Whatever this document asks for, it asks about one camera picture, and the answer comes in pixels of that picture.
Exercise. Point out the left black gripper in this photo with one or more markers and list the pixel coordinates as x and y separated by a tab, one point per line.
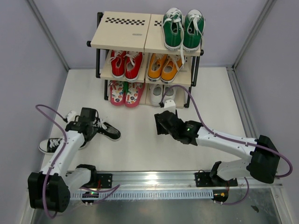
89	138

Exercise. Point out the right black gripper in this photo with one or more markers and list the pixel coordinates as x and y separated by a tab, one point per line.
160	129

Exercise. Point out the pink flip-flop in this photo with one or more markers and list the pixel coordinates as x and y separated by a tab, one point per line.
117	92
134	93

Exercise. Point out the green sneaker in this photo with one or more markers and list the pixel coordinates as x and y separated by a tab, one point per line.
172	29
194	25

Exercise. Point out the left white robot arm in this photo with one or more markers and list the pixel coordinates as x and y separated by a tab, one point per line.
50	189

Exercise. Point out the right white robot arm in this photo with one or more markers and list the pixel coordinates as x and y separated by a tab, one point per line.
258	158

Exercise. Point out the beige black shoe shelf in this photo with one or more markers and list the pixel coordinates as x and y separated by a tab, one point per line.
128	32

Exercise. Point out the sideways black sneaker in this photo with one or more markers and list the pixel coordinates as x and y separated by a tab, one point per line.
49	146

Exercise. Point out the right yellow sneaker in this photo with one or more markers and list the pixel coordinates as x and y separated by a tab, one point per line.
172	65

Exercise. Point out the yellow sneaker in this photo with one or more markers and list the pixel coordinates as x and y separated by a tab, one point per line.
172	65
155	66

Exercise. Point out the left yellow sneaker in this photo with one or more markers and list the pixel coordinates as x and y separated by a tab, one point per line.
155	66

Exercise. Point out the left controller board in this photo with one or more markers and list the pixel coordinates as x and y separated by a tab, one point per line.
89	197

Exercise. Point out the controller board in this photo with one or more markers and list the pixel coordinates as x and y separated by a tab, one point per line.
89	197
220	196

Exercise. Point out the left red sneaker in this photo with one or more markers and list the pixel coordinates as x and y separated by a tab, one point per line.
117	62

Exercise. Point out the red sneaker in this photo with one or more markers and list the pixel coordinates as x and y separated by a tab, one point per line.
133	65
117	62

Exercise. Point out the right red sneaker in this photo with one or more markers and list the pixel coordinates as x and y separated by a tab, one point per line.
133	65

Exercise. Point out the right controller board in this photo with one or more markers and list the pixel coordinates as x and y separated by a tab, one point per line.
220	196

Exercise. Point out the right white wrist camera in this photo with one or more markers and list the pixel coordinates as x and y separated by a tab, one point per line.
168	105

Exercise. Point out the aluminium mounting rail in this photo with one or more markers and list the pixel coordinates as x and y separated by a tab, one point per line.
149	179

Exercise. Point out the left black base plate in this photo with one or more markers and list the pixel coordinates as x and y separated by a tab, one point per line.
103	181

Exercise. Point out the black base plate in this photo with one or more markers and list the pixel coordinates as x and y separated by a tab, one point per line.
203	179
103	181

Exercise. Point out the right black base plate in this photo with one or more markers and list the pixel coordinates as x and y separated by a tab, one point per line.
203	179

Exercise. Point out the slotted grey cable duct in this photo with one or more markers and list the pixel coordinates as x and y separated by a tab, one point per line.
151	194

